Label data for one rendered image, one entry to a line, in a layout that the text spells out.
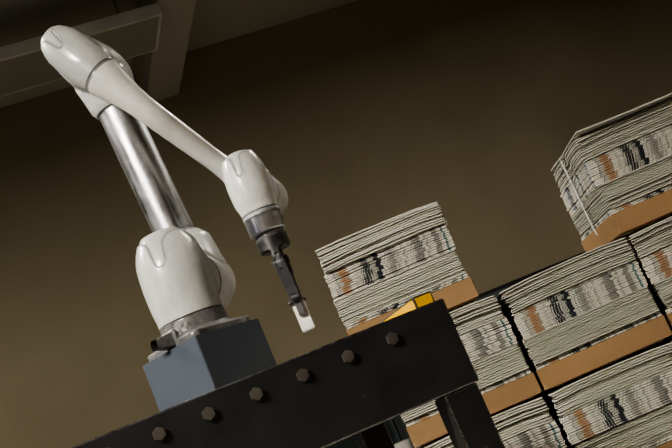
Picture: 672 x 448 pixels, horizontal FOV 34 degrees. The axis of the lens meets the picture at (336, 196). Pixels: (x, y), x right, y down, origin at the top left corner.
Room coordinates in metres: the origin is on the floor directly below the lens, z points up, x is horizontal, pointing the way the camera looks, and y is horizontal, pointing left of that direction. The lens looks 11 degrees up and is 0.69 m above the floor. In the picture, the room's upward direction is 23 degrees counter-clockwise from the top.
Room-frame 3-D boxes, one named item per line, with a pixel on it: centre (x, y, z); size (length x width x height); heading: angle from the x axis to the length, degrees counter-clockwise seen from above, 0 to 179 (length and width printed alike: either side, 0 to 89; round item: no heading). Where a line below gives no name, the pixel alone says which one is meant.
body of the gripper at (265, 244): (2.47, 0.18, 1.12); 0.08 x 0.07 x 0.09; 0
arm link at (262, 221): (2.47, 0.18, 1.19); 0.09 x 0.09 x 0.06
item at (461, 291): (2.37, -0.05, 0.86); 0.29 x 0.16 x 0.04; 90
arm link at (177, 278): (2.47, 0.41, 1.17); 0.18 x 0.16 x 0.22; 175
